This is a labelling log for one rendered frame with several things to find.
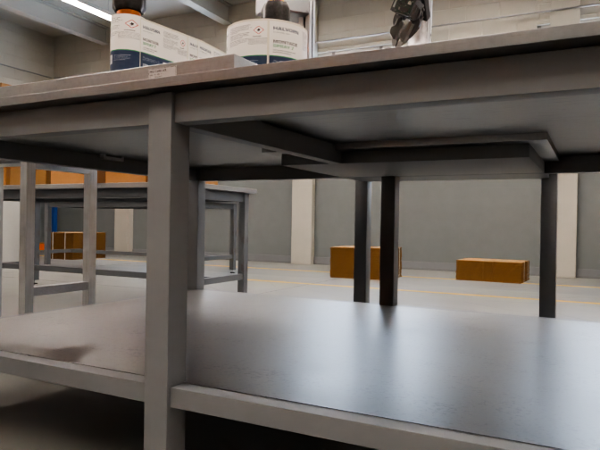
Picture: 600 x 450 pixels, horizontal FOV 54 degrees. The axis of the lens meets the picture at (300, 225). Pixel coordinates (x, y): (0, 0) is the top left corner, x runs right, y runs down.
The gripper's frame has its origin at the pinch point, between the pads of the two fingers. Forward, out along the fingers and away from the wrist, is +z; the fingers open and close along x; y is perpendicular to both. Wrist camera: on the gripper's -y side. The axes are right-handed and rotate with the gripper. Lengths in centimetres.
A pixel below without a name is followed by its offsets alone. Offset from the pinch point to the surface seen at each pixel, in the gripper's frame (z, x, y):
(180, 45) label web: 23, -35, 54
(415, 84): 12, 46, 85
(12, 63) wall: 181, -816, -410
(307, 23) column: 2.2, -38.6, -5.9
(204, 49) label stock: 22, -35, 45
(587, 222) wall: 60, 40, -538
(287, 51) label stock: 14, 2, 58
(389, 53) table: 9, 41, 89
